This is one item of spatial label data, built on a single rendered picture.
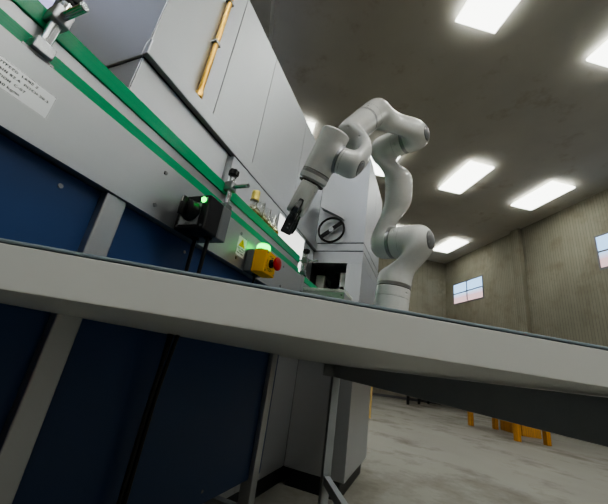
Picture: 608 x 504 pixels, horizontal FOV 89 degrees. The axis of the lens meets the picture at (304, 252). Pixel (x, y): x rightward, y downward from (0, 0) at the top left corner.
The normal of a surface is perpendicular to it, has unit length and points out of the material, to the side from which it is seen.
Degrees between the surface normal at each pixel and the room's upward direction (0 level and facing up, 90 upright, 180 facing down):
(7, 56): 90
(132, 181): 90
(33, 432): 90
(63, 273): 90
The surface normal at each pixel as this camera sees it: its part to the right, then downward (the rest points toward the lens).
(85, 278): 0.17, -0.31
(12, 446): 0.93, 0.00
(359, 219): -0.35, -0.37
